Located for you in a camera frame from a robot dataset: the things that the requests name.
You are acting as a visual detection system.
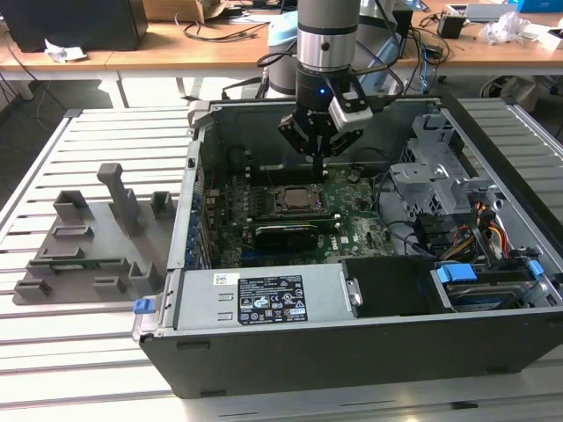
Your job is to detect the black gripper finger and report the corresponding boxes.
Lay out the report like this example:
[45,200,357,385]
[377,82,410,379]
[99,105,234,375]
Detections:
[277,114,318,181]
[322,129,364,181]

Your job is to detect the metal socket cover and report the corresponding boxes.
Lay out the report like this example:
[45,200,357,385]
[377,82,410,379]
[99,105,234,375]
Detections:
[274,183,329,216]

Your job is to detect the CPU socket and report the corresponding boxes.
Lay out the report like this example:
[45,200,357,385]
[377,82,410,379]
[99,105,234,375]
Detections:
[272,182,331,219]

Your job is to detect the silver metal drive cage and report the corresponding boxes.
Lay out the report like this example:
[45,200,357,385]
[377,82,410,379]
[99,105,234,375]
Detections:
[389,113,507,221]

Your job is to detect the green motherboard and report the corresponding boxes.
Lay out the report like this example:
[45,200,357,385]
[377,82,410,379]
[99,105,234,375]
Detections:
[200,161,397,269]

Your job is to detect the black graphics card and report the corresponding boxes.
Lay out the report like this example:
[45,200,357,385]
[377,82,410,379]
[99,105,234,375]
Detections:
[253,222,319,255]

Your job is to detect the wooden desk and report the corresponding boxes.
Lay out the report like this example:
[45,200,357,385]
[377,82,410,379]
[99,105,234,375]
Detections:
[0,0,563,106]

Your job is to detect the small black box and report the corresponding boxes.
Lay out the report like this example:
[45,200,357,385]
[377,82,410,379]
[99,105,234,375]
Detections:
[437,12,467,40]

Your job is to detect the brown cardboard box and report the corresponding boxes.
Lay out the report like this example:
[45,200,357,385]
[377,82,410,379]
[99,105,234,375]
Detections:
[143,0,230,22]

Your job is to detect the hard disk in blue carrier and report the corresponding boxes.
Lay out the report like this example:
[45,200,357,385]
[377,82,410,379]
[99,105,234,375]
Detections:
[433,261,529,314]

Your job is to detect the grey power supply unit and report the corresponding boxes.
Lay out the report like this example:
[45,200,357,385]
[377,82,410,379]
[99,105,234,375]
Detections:
[173,265,353,331]

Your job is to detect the grey laptop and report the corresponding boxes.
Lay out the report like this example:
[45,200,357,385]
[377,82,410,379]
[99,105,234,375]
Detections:
[464,2,521,24]

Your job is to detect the clear plastic bag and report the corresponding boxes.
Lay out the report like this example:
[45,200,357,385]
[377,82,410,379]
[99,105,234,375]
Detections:
[481,11,536,46]

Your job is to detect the white box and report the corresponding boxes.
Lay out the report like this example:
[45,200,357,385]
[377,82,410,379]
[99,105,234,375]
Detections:
[523,24,563,56]

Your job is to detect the black grey PC case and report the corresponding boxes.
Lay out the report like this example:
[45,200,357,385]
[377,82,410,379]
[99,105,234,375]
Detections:
[131,94,563,400]

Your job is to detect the grey parts rack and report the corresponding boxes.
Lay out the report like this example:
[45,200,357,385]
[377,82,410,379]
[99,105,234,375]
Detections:
[11,162,181,307]

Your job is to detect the blue box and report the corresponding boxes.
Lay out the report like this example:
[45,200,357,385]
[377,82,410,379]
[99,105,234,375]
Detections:
[516,0,563,13]

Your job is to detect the black computer tower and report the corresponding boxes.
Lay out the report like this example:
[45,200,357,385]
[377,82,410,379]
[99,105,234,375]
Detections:
[0,0,149,53]

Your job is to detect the green RAM stick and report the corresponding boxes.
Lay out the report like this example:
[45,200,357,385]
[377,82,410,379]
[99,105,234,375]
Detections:
[48,258,106,270]

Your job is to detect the white crumpled paper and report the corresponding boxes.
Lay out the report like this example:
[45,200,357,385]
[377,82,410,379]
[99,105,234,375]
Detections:
[43,38,88,62]

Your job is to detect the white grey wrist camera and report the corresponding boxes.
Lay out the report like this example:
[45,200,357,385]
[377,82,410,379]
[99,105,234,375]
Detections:
[327,90,375,132]

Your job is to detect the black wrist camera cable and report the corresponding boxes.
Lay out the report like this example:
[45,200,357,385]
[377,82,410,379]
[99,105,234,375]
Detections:
[351,39,406,112]

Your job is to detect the grey case latch handle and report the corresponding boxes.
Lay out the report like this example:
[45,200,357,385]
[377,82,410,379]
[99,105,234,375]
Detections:
[186,99,216,132]

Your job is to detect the blue cable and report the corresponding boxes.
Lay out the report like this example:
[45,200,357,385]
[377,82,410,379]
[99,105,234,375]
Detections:
[420,41,432,96]

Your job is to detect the orange yellow power wires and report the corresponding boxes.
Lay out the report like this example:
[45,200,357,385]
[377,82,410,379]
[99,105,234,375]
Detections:
[439,200,511,265]

